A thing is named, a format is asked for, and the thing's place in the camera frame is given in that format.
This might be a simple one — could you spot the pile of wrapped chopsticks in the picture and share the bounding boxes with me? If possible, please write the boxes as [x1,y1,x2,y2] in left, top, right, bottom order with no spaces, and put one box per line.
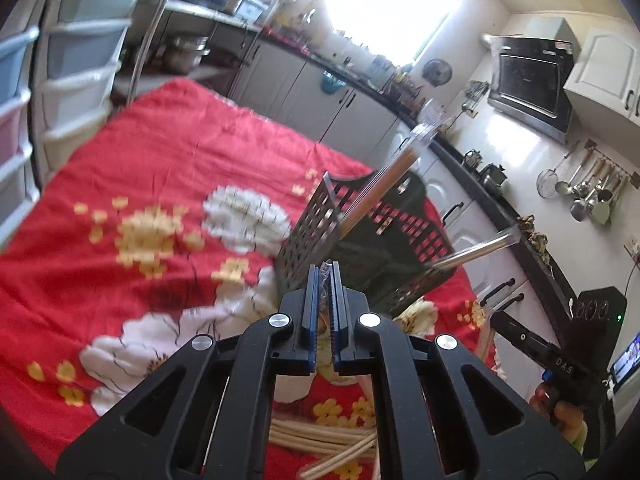
[267,324,497,480]

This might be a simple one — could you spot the right hand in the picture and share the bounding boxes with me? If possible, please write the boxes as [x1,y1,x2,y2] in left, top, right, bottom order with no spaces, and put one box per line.
[529,384,585,438]

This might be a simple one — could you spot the small wall fan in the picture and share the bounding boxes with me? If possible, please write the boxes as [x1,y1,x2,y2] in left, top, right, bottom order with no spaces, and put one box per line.
[421,58,454,88]

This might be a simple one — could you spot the metal shelf rack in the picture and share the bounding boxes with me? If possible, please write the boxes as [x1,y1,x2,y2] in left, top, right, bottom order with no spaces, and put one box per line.
[112,0,262,105]

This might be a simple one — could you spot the black perforated utensil basket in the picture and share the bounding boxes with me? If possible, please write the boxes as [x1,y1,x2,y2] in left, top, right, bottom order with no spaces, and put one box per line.
[274,170,454,318]

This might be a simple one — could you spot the plastic drawer tower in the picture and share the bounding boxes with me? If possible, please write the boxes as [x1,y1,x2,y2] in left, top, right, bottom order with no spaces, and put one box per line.
[0,25,40,247]
[30,0,138,180]

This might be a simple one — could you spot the black range hood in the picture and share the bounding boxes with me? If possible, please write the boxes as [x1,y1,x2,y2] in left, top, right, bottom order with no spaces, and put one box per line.
[483,18,580,144]

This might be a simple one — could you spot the hanging utensil rack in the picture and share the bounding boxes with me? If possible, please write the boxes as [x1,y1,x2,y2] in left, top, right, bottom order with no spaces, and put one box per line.
[553,139,639,226]

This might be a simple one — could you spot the white upper wall cabinet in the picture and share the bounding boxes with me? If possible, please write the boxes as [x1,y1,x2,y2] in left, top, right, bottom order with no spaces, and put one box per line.
[564,28,639,152]

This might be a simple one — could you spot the steel kettle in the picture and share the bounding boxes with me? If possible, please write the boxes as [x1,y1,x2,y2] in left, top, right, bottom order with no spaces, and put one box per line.
[480,164,508,196]

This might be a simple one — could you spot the stainless steel pot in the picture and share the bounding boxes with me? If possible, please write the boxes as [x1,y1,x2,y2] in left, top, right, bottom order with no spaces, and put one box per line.
[162,34,209,75]

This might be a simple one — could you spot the white lower cabinets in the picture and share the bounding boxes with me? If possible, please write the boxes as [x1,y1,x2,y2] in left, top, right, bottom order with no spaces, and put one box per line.
[228,39,554,337]

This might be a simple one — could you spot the red floral quilt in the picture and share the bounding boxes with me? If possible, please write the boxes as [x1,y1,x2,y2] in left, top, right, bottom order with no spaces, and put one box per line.
[0,77,501,480]

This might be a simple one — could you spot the kitchen window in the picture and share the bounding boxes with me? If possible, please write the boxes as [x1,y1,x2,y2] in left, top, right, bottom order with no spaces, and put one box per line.
[322,0,459,65]

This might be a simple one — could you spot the wire mesh strainer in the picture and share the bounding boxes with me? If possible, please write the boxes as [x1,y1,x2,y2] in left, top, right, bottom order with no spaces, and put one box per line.
[536,141,579,200]

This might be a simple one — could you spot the right plastic drawer tower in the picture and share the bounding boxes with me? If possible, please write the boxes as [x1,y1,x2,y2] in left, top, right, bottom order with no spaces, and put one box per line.
[30,0,138,180]

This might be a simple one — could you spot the ginger root pile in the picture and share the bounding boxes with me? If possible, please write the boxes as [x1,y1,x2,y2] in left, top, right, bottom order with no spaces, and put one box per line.
[518,214,551,266]

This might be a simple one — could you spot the smartphone screen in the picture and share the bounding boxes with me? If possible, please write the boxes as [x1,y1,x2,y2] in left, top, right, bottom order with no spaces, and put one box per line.
[611,334,640,390]

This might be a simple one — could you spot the left plastic drawer tower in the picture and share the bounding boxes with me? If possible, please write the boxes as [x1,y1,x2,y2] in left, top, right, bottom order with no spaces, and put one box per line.
[0,25,40,247]

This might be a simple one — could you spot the black countertop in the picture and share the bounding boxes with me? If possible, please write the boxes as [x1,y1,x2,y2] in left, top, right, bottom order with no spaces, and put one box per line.
[257,32,575,339]

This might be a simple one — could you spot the green sleeve forearm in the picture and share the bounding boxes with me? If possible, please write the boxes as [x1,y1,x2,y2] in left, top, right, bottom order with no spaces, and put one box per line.
[563,420,601,462]

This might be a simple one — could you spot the teal hanging bin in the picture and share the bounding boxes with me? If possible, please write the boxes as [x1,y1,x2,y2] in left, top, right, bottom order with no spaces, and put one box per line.
[320,72,346,96]

